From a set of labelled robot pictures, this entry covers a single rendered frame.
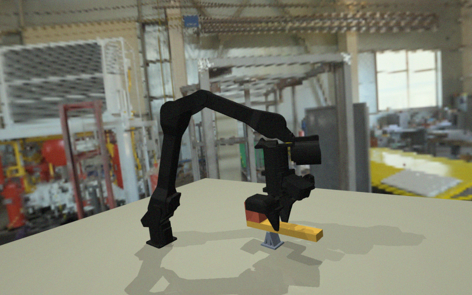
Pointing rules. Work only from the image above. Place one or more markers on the yellow bar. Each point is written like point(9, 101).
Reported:
point(260, 221)

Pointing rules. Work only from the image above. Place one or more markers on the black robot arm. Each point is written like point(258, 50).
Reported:
point(174, 120)

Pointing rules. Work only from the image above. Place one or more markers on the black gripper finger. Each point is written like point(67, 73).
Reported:
point(285, 212)
point(273, 217)

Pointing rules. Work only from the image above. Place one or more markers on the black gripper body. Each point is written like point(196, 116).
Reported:
point(267, 203)

